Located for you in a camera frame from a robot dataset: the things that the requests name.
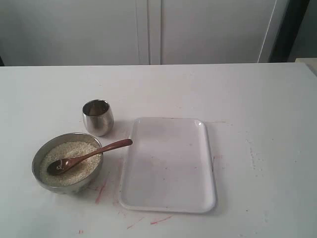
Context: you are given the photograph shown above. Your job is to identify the steel bowl of rice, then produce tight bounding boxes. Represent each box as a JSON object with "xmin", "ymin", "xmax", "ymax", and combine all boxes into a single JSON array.
[{"xmin": 32, "ymin": 132, "xmax": 103, "ymax": 194}]

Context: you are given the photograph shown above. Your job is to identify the white cabinet doors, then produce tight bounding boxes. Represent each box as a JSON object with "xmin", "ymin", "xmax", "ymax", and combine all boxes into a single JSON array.
[{"xmin": 0, "ymin": 0, "xmax": 278, "ymax": 66}]

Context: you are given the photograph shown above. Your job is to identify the white plastic tray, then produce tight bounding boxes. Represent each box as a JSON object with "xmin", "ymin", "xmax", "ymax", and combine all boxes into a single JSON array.
[{"xmin": 118, "ymin": 118, "xmax": 216, "ymax": 214}]

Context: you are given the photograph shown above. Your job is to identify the brown wooden spoon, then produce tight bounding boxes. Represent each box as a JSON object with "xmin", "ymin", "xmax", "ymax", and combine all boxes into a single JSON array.
[{"xmin": 47, "ymin": 139, "xmax": 133, "ymax": 176}]

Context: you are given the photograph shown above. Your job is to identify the stainless steel cup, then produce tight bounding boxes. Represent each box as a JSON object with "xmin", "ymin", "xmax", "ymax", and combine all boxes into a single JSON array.
[{"xmin": 82, "ymin": 99, "xmax": 114, "ymax": 137}]

